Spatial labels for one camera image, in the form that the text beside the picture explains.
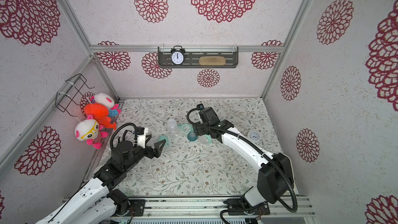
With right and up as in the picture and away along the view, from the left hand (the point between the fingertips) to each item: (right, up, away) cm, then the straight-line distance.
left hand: (158, 139), depth 76 cm
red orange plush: (-35, +13, +9) cm, 38 cm away
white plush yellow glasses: (-37, +4, +4) cm, 37 cm away
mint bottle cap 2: (+24, -4, +21) cm, 32 cm away
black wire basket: (-44, +23, 0) cm, 49 cm away
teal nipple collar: (+16, -2, +22) cm, 27 cm away
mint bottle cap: (-3, -2, +19) cm, 19 cm away
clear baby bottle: (+3, +1, +25) cm, 25 cm away
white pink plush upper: (-37, +21, +18) cm, 46 cm away
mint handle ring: (+12, +3, +27) cm, 29 cm away
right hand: (+21, +8, +7) cm, 23 cm away
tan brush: (+28, +44, +14) cm, 54 cm away
